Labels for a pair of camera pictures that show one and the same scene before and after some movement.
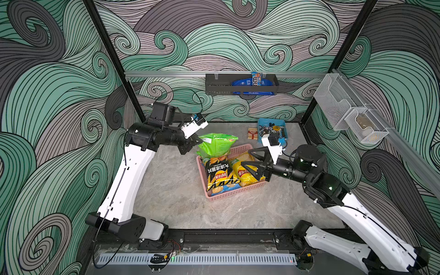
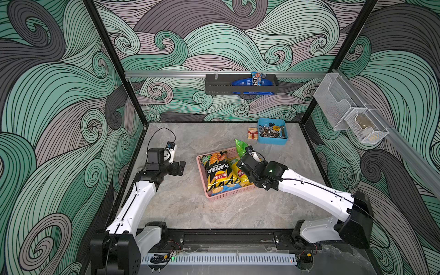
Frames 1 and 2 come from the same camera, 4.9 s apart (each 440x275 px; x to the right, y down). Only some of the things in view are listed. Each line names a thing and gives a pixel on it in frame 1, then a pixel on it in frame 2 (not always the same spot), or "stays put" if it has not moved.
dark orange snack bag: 219,171 stays put
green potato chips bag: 215,145 → 241,147
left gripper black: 188,142 → 173,171
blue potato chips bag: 226,189 stays put
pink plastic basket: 221,196 stays put
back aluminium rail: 203,74 stays put
